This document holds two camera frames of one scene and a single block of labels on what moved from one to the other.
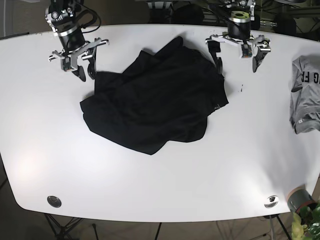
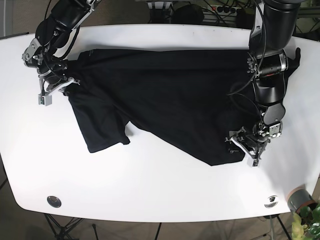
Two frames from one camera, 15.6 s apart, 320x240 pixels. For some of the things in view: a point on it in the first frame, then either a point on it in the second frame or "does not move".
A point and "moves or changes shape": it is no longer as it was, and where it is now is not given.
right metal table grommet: x=272 y=201 does not move
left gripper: x=67 y=59 → x=51 y=80
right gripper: x=247 y=47 → x=253 y=144
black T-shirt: x=159 y=99 moves or changes shape
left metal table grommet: x=54 y=201 does not move
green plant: x=307 y=224 does not move
